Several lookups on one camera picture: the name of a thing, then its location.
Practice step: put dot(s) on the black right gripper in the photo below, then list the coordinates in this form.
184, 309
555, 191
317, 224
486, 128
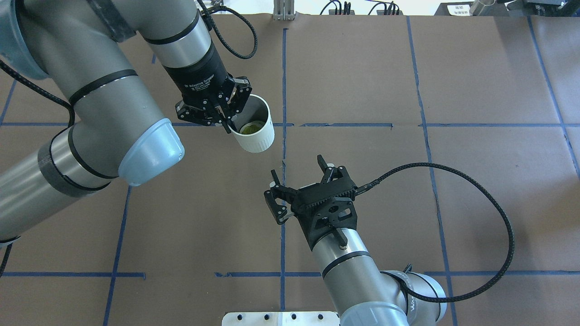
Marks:
277, 200

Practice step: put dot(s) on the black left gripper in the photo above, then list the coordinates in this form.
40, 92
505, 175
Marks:
199, 78

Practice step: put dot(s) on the lemon slice front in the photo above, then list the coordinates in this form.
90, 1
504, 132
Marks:
251, 127

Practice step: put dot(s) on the white ribbed HOME mug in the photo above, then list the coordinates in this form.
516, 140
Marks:
256, 108

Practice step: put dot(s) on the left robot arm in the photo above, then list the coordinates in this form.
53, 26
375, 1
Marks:
116, 128

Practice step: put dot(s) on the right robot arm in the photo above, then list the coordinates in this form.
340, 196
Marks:
363, 295

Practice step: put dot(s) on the small metal cup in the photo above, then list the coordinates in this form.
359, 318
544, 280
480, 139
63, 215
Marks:
481, 7

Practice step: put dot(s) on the brown paper table cover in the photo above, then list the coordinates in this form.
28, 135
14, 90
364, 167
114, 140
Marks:
495, 98

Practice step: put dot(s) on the black power strip left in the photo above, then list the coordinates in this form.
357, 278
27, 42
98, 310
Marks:
337, 8

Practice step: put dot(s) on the black power strip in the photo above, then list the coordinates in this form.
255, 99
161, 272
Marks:
337, 8
385, 8

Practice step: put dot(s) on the black power strip right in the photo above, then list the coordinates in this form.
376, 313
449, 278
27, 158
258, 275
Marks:
385, 8

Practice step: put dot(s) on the black box with label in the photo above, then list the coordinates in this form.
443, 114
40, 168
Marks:
454, 9

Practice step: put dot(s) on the grey aluminium post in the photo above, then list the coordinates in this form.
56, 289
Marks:
284, 10

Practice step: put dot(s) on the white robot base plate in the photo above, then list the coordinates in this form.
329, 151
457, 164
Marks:
299, 318

